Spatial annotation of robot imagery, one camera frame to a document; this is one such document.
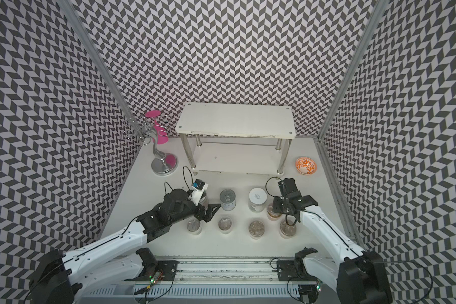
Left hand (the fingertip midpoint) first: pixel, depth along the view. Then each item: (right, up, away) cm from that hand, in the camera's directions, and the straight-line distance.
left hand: (211, 202), depth 77 cm
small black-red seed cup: (+5, -10, +2) cm, 12 cm away
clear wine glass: (-49, +30, +46) cm, 73 cm away
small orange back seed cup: (+19, -12, +1) cm, 22 cm away
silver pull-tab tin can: (+6, 0, +7) cm, 9 cm away
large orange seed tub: (+27, -8, +5) cm, 28 cm away
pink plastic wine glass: (-24, +29, +7) cm, 39 cm away
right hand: (+29, -5, +7) cm, 30 cm away
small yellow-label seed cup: (-7, -11, +1) cm, 13 cm away
